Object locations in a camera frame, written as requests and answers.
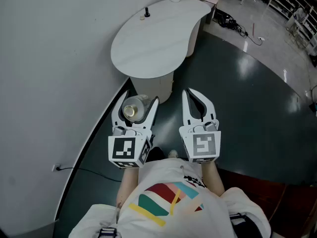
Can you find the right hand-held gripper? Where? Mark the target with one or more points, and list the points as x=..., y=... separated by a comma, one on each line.
x=203, y=145

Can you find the beige sneaker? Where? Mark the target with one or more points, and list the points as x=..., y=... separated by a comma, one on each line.
x=173, y=154

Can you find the white curved table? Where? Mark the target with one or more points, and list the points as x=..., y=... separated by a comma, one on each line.
x=153, y=46

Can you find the brown wooden furniture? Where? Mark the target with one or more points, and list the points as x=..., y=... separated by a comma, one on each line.
x=272, y=199

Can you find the white printed t-shirt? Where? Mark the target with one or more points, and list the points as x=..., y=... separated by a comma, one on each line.
x=198, y=222

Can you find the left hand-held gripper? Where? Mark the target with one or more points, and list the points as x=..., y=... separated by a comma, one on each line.
x=123, y=147

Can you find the person's right forearm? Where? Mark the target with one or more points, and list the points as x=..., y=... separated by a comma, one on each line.
x=213, y=177

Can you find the white wall socket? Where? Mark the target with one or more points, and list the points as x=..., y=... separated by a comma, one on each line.
x=56, y=168

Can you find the thin red stick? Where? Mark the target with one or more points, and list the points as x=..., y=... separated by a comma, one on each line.
x=253, y=29

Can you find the clear glass jar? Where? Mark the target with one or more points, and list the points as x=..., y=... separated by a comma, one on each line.
x=139, y=103

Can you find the small black cylindrical stand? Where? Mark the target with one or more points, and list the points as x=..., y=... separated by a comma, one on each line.
x=147, y=12

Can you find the black trousers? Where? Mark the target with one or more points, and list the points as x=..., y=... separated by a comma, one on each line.
x=156, y=154

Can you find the person's left forearm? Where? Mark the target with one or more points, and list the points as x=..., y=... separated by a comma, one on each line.
x=127, y=182

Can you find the white shelving rack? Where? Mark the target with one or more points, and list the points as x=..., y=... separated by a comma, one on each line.
x=297, y=16

